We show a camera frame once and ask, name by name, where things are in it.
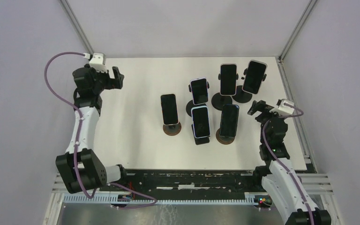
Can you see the cream cased phone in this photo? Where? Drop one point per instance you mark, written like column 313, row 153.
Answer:
column 169, row 109

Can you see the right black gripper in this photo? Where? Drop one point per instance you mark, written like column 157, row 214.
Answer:
column 261, row 106

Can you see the black round clamp stand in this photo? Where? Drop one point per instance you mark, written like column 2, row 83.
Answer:
column 190, row 104

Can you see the aluminium frame post right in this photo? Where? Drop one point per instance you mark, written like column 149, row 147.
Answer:
column 303, row 19

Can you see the dark phone on wooden stand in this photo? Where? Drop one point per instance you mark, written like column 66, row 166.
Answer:
column 229, row 120

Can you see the black folding phone stand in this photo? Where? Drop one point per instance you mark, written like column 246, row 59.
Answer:
column 201, row 140

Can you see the white cased phone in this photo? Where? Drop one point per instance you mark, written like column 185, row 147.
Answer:
column 228, row 79

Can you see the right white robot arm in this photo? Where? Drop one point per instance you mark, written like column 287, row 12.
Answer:
column 278, row 177

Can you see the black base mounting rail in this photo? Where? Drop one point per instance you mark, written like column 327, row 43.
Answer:
column 193, row 184

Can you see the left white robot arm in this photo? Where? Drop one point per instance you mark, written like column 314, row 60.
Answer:
column 80, row 168

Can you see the phone on far right stand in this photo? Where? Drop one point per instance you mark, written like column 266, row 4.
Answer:
column 254, row 76

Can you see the aluminium frame post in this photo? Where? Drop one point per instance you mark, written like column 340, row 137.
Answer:
column 303, row 19
column 76, row 25

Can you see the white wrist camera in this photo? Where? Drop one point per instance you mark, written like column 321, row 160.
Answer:
column 97, row 61
column 284, row 107

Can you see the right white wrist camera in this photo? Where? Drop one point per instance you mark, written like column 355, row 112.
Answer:
column 284, row 107

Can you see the aluminium frame post left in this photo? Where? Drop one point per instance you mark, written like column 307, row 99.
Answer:
column 76, row 25

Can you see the wooden base phone stand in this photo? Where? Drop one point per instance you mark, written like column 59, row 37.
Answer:
column 172, row 130

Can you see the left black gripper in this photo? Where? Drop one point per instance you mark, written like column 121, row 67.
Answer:
column 116, row 83

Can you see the light blue cased phone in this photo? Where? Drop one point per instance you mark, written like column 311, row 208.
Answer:
column 201, row 123

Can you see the lilac cased phone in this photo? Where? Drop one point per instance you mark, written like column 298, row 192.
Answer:
column 199, row 90

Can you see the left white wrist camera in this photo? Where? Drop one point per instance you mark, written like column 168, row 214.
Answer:
column 97, row 61

